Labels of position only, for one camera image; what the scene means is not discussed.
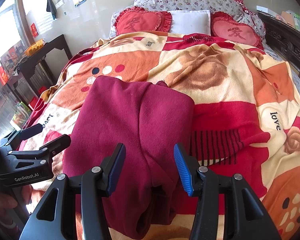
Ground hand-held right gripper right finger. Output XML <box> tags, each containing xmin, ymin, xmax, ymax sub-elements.
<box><xmin>173</xmin><ymin>143</ymin><xmax>282</xmax><ymax>240</ymax></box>

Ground pile of pastel packets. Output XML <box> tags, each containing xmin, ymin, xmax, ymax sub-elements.
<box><xmin>275</xmin><ymin>9</ymin><xmax>300</xmax><ymax>37</ymax></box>

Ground white pillow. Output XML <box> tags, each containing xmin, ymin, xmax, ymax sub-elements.
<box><xmin>169</xmin><ymin>9</ymin><xmax>212</xmax><ymax>35</ymax></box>

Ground red box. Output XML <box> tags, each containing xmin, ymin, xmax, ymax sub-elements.
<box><xmin>0</xmin><ymin>66</ymin><xmax>10</xmax><ymax>85</ymax></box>

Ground dark hanging cloth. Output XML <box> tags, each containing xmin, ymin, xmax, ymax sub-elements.
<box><xmin>46</xmin><ymin>0</ymin><xmax>57</xmax><ymax>20</ymax></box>

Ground person's left hand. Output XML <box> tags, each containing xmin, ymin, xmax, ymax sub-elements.
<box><xmin>0</xmin><ymin>184</ymin><xmax>33</xmax><ymax>230</ymax></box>

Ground dark wooden table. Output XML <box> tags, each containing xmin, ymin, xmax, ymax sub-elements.
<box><xmin>14</xmin><ymin>34</ymin><xmax>73</xmax><ymax>105</ymax></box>

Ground orange basket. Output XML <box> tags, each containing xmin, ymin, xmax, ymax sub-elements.
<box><xmin>24</xmin><ymin>39</ymin><xmax>45</xmax><ymax>55</ymax></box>

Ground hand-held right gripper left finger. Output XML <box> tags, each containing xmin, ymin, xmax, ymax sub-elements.
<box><xmin>19</xmin><ymin>142</ymin><xmax>127</xmax><ymax>240</ymax></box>

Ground maroon pants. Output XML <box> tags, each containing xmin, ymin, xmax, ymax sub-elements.
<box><xmin>62</xmin><ymin>76</ymin><xmax>195</xmax><ymax>239</ymax></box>

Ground red heart pillow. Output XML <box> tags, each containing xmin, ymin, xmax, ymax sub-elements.
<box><xmin>114</xmin><ymin>6</ymin><xmax>173</xmax><ymax>36</ymax></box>
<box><xmin>210</xmin><ymin>11</ymin><xmax>264</xmax><ymax>49</ymax></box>

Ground printed fleece blanket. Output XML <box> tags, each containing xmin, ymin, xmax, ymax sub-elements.
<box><xmin>9</xmin><ymin>31</ymin><xmax>300</xmax><ymax>240</ymax></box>

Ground green printed bag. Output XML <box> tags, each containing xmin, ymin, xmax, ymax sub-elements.
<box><xmin>10</xmin><ymin>101</ymin><xmax>32</xmax><ymax>130</ymax></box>

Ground dark carved wooden headboard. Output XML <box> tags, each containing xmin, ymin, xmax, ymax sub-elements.
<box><xmin>257</xmin><ymin>11</ymin><xmax>300</xmax><ymax>73</ymax></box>

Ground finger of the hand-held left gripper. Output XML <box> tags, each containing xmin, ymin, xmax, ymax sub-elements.
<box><xmin>0</xmin><ymin>124</ymin><xmax>44</xmax><ymax>150</ymax></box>
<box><xmin>5</xmin><ymin>134</ymin><xmax>72</xmax><ymax>168</ymax></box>

